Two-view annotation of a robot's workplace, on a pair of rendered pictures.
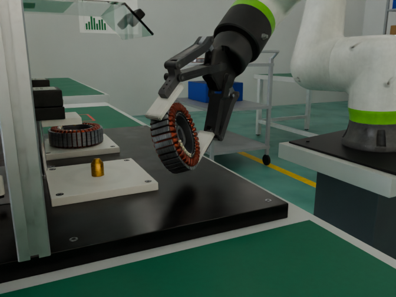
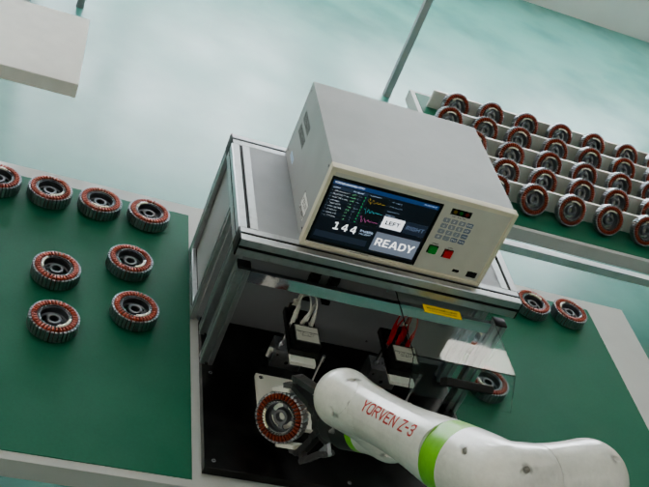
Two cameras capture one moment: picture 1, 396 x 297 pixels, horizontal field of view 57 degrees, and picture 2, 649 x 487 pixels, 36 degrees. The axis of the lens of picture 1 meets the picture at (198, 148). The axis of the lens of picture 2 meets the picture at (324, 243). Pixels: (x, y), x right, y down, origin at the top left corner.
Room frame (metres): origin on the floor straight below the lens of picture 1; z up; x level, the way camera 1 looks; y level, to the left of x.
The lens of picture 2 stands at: (0.63, -1.58, 2.25)
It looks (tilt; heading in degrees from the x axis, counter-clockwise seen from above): 31 degrees down; 95
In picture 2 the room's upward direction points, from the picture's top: 24 degrees clockwise
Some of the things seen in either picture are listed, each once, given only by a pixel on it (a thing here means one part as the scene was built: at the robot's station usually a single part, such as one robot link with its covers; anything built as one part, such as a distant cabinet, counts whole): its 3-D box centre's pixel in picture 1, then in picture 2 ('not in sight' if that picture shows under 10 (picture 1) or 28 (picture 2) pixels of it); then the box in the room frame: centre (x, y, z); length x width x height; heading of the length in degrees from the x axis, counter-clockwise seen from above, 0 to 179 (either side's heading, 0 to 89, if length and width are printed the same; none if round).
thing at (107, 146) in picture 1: (77, 145); not in sight; (0.77, 0.26, 0.78); 0.15 x 0.15 x 0.01; 25
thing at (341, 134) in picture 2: not in sight; (394, 181); (0.53, 0.51, 1.22); 0.44 x 0.39 x 0.20; 25
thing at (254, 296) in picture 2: not in sight; (346, 295); (0.55, 0.44, 0.92); 0.66 x 0.01 x 0.30; 25
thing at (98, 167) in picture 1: (97, 167); not in sight; (0.55, 0.16, 0.80); 0.02 x 0.02 x 0.03
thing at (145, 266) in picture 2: not in sight; (129, 262); (0.04, 0.36, 0.77); 0.11 x 0.11 x 0.04
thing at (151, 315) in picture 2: not in sight; (134, 310); (0.13, 0.21, 0.77); 0.11 x 0.11 x 0.04
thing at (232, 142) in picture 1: (218, 106); not in sight; (3.43, -0.20, 0.51); 1.01 x 0.60 x 1.01; 25
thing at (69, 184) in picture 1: (98, 178); (288, 403); (0.55, 0.16, 0.78); 0.15 x 0.15 x 0.01; 25
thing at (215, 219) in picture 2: not in sight; (213, 234); (0.20, 0.43, 0.91); 0.28 x 0.03 x 0.32; 115
